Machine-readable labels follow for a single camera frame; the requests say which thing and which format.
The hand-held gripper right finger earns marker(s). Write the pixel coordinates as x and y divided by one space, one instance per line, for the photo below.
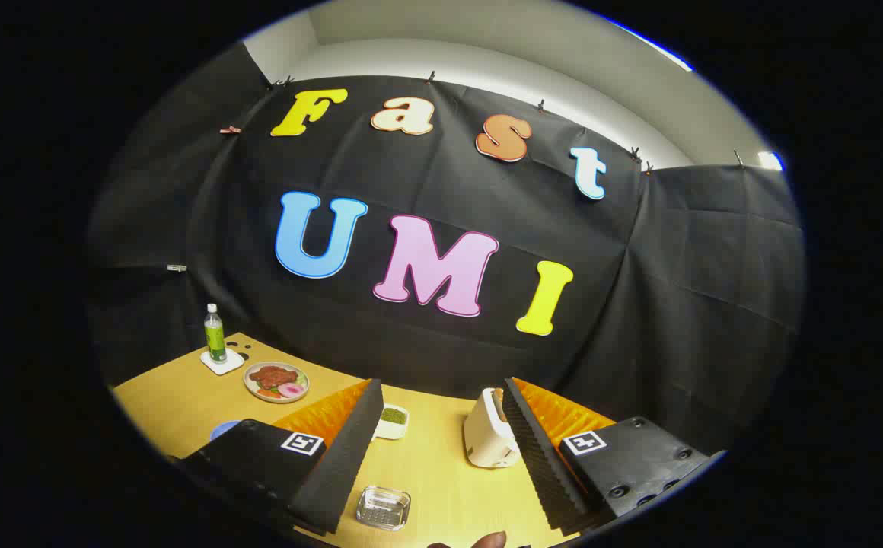
544 472

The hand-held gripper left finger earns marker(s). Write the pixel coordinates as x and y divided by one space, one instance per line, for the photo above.
342 472

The perforated metal basket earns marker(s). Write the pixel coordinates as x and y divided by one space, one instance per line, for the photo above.
383 508

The white divided tray with beans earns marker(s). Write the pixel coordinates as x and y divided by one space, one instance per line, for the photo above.
392 426

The white toaster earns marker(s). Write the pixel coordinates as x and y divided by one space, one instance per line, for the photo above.
483 438

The toast slice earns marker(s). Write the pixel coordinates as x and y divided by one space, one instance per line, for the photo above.
498 399

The plate of meat and vegetables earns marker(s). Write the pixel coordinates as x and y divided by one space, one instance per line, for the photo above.
274 377

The blue round plate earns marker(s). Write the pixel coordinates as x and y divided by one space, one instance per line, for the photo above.
222 431

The white square coaster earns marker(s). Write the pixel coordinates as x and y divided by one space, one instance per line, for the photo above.
224 367

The green drink bottle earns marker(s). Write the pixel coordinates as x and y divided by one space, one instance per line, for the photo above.
215 339

